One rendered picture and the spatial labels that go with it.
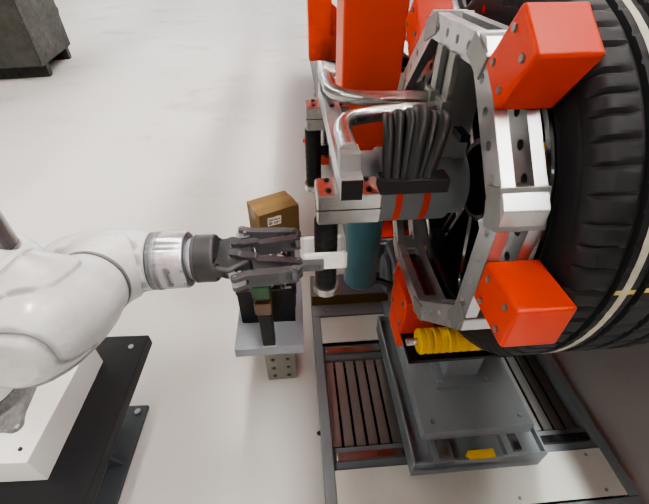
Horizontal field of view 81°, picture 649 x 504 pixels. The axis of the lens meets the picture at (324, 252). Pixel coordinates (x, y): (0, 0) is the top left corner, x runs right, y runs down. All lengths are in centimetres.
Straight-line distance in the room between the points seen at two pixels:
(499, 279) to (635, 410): 124
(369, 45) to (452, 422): 100
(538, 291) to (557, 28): 29
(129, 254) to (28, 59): 497
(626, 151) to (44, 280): 64
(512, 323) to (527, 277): 7
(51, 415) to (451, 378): 101
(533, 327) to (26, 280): 57
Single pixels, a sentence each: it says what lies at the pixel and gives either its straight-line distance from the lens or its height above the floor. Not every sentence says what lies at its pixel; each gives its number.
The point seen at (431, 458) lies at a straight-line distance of 118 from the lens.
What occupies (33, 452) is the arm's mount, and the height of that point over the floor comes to 39.
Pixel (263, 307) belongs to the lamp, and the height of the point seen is 60.
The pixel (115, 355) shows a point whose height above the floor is 30.
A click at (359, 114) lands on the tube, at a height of 101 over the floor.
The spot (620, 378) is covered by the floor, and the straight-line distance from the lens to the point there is 178.
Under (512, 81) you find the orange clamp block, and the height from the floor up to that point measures 109.
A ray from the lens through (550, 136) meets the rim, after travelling 59.
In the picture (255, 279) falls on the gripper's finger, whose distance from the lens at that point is 56.
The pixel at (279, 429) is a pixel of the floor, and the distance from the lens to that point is 135.
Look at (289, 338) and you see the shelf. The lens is 97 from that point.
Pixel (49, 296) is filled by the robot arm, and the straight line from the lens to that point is 48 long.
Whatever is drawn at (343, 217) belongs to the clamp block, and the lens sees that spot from 53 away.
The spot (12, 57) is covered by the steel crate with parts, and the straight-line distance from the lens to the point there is 556.
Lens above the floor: 122
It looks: 40 degrees down
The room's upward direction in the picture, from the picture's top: straight up
